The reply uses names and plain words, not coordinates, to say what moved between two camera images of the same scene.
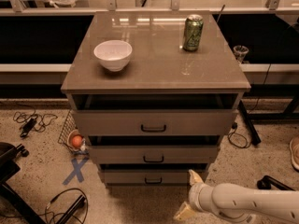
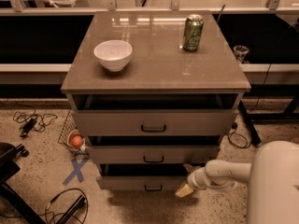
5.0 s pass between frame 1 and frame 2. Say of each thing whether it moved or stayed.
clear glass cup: stayed
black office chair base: stayed
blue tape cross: stayed
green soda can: stayed
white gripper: moved
